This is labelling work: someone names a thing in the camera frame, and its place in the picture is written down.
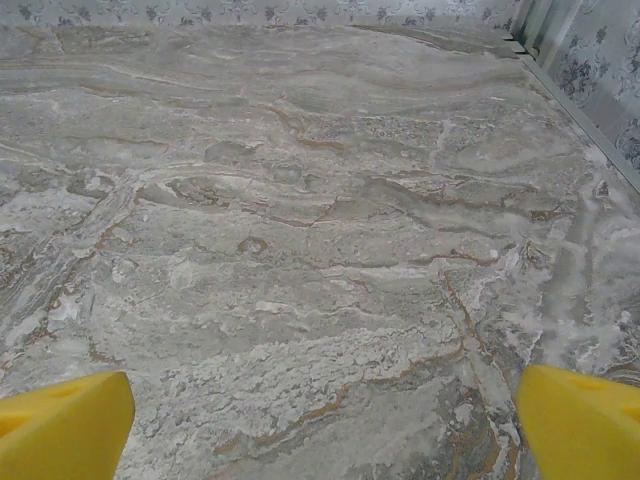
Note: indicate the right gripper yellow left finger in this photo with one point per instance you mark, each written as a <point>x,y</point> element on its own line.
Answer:
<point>65,430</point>

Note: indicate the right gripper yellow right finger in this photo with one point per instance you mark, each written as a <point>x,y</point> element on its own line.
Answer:
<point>585,430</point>

